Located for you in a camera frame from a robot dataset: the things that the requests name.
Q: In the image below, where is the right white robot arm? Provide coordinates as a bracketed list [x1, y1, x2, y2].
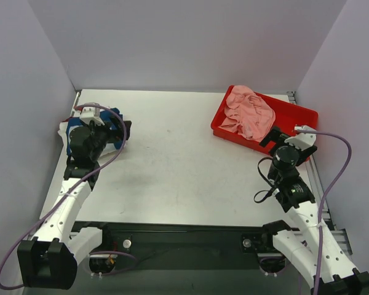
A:
[260, 125, 369, 294]

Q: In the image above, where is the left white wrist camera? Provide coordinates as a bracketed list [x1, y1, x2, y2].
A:
[79, 103, 105, 126]

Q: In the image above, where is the red plastic bin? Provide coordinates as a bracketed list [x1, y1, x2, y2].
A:
[210, 85, 318, 155]

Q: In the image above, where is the pink t shirt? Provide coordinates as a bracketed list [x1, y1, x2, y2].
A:
[219, 85, 276, 142]

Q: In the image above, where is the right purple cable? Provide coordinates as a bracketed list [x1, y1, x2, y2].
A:
[296, 128, 353, 295]

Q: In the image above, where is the folded white t shirt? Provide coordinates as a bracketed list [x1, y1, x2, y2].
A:
[58, 118, 122, 157]

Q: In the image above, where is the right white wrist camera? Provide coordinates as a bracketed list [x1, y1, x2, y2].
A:
[284, 125, 316, 151]

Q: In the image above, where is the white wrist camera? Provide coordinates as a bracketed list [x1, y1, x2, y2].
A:
[79, 103, 105, 126]
[284, 125, 316, 151]

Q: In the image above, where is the folded blue printed t shirt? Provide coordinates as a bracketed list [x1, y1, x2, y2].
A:
[64, 108, 124, 145]

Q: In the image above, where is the right aluminium frame rail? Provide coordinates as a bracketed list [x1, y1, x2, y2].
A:
[287, 90, 353, 256]

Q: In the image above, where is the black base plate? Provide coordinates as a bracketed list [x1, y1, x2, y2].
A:
[71, 221, 289, 275]

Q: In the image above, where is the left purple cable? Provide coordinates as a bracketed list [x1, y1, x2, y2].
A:
[0, 104, 127, 290]

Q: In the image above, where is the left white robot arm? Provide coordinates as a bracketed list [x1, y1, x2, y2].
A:
[17, 117, 132, 289]

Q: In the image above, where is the purple cable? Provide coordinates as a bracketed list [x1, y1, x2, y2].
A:
[0, 104, 127, 290]
[296, 128, 353, 295]

